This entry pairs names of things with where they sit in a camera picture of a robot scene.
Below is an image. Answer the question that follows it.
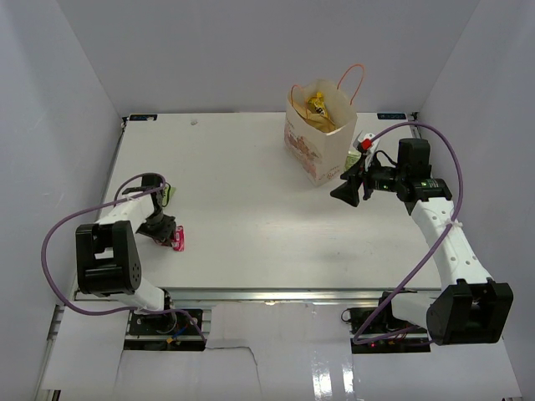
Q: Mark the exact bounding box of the green snack packet right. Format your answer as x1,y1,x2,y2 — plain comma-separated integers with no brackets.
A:
344,150,361,171

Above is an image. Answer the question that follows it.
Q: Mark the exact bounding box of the cream paper bag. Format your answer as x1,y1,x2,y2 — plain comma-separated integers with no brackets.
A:
283,63,365,186

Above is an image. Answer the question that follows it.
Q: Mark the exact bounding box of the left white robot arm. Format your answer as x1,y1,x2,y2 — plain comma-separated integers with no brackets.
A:
75,173,177,333

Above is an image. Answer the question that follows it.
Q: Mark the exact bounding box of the yellow candy packet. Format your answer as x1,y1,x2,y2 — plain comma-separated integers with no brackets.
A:
307,92,329,118

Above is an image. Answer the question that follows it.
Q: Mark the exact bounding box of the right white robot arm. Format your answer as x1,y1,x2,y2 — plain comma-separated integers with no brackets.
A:
331,134,513,345

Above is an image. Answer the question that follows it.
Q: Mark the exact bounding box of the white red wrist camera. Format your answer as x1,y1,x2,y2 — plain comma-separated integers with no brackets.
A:
353,133,380,170

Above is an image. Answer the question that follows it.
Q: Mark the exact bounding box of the white foam board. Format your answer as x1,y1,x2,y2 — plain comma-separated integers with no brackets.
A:
41,303,521,400

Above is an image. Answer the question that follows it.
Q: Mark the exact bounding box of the aluminium front rail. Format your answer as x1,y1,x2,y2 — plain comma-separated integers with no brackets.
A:
74,289,440,303

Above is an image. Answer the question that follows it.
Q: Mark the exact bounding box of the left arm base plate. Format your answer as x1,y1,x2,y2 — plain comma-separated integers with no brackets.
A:
124,309,205,352

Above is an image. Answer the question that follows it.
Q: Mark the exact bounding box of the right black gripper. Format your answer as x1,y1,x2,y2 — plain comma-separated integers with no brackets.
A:
331,153,406,207

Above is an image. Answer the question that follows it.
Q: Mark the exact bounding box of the green snack packet left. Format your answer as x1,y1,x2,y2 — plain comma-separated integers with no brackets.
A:
162,184,176,208

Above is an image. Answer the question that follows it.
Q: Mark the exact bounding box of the green snack packet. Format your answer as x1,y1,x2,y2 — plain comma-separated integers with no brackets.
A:
344,150,361,171
162,184,176,208

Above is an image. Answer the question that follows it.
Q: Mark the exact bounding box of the red snack packet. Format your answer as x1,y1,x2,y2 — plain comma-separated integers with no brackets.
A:
171,226,185,251

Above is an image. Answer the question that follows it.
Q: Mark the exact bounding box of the large brown snack bag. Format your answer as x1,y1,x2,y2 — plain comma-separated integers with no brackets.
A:
300,110,337,134

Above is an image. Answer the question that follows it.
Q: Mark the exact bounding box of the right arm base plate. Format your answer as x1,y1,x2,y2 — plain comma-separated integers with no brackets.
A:
340,307,431,355

